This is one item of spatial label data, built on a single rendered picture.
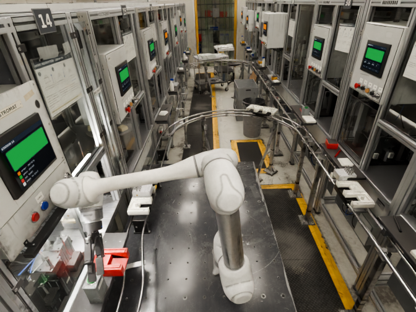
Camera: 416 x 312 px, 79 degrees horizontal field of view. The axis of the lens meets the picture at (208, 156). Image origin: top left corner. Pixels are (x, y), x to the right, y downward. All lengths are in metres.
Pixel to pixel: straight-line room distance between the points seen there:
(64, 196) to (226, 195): 0.54
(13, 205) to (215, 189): 0.65
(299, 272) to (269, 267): 0.88
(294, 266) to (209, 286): 1.15
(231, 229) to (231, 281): 0.33
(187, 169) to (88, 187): 0.38
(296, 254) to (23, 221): 2.20
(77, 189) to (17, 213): 0.19
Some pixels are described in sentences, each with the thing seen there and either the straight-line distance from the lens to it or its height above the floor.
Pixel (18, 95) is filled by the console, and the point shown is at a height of 1.81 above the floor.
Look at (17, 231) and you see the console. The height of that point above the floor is 1.44.
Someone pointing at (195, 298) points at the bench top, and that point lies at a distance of 1.57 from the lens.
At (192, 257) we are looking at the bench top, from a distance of 1.71.
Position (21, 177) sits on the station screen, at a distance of 1.01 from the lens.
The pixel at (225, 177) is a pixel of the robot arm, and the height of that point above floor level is 1.51.
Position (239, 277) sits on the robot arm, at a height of 0.94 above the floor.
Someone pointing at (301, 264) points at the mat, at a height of 0.01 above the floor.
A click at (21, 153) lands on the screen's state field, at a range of 1.01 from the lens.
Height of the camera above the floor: 2.05
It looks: 32 degrees down
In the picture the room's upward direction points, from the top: 2 degrees counter-clockwise
